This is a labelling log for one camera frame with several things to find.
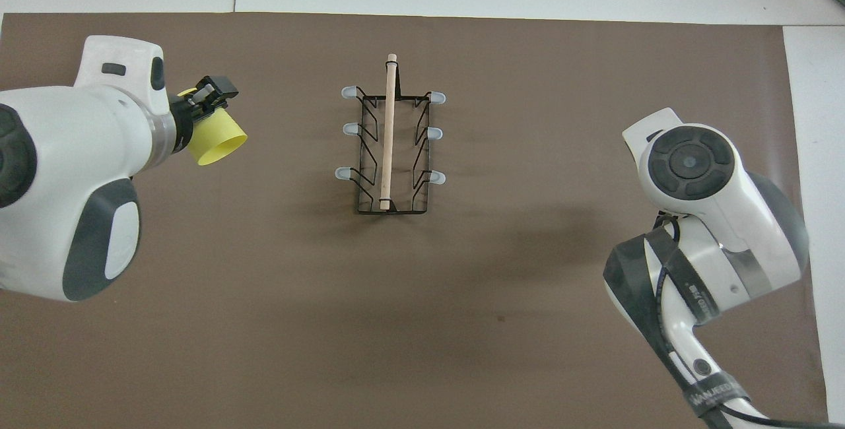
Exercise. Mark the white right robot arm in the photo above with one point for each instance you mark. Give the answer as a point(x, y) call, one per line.
point(726, 218)

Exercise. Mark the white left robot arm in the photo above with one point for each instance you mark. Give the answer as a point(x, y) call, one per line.
point(66, 138)

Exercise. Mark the brown table mat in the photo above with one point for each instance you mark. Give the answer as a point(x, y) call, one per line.
point(462, 317)

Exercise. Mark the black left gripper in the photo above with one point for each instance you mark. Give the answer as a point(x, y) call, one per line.
point(181, 119)

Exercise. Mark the yellow plastic cup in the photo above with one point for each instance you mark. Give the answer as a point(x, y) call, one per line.
point(218, 138)

